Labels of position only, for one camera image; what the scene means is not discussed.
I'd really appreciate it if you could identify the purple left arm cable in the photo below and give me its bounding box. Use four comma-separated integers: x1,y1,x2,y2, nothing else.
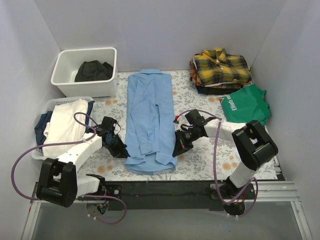
11,111,128,224

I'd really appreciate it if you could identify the floral patterned table mat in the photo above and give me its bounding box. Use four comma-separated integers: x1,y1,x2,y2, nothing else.
77,70,241,181

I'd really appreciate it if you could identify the stack of folded plaid shirts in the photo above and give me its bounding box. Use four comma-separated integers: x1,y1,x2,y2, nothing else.
189,54,252,94

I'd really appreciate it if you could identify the yellow plaid flannel shirt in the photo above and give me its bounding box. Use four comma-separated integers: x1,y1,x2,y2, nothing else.
190,48,252,88

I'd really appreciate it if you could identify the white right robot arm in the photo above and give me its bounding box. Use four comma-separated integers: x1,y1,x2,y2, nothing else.
172,109,279,199

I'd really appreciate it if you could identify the green t-shirt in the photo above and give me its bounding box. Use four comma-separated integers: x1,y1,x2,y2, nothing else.
219,84,271,126

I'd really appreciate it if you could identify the cream white garment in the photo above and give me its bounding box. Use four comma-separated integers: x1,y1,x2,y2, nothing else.
42,99,89,158

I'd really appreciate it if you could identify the aluminium frame rail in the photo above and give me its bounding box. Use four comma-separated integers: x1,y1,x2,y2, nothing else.
31,180,301,204

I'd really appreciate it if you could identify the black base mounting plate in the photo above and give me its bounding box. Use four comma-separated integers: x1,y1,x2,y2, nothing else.
77,180,258,212

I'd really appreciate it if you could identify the white perforated laundry basket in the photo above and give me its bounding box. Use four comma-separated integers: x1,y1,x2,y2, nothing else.
31,96,93,160

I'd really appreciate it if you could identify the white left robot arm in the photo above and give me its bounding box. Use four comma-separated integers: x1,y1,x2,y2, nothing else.
36,116,130,208

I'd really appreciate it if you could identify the light blue long sleeve shirt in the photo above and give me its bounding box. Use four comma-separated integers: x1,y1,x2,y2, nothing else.
124,69,178,175

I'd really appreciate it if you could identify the white plastic bin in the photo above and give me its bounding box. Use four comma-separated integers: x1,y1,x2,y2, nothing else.
50,47,118,98

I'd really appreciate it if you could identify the dark striped garment in bin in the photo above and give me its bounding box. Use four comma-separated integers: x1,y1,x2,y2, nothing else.
74,60,114,83

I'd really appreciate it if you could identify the dark blue denim garment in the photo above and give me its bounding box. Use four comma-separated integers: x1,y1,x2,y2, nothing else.
34,111,53,146

